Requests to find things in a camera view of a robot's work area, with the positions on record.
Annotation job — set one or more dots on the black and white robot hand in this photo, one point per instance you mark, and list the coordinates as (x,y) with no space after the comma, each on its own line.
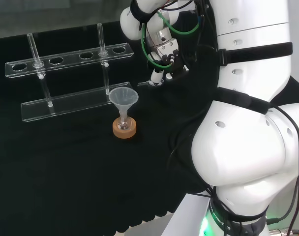
(168,49)

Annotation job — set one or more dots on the translucent plastic funnel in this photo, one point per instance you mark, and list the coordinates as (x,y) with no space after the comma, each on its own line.
(123,97)

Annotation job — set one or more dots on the clear acrylic funnel stand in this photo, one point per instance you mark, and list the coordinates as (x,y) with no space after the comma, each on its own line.
(66,103)

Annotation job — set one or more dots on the small round-bottom glass flask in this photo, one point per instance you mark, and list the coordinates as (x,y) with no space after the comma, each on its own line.
(123,125)

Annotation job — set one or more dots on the black bench cloth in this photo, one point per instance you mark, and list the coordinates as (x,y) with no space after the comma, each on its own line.
(66,172)

